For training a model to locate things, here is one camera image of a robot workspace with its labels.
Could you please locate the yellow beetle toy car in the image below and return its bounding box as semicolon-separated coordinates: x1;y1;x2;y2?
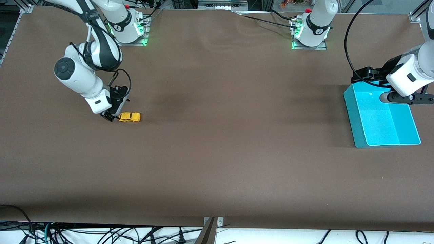
118;112;141;123

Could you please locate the teal plastic bin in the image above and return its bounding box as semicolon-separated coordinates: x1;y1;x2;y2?
343;81;421;149

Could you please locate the grey metal box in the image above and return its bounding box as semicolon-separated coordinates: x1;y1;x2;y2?
198;0;249;11

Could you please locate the grey slanted metal bar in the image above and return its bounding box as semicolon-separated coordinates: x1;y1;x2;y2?
194;217;217;244

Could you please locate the long looped black cable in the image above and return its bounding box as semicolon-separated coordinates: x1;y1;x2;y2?
344;0;394;89

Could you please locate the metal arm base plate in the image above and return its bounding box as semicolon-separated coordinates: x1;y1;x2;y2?
292;19;327;50
113;17;149;46

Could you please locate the black base cable bundle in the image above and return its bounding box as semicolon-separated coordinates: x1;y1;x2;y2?
136;0;164;22

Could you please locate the thin black table cable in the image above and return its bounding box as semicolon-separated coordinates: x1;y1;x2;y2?
234;10;299;31

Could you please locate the aluminium frame rail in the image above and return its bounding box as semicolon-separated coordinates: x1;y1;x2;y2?
0;13;21;66

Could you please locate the black curved floor cable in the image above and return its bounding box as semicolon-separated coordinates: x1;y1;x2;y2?
0;204;34;244

